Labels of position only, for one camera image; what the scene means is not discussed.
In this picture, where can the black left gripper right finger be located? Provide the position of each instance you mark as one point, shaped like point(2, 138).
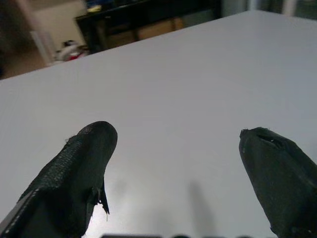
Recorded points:
point(280, 178)

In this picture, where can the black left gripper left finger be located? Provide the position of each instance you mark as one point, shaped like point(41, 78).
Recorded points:
point(71, 173)

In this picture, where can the white and red object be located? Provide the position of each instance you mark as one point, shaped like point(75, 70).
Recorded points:
point(70, 50)

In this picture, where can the black shelf unit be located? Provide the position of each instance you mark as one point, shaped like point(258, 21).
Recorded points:
point(138, 22)

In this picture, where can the cardboard box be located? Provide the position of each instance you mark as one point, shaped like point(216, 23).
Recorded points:
point(158, 29)

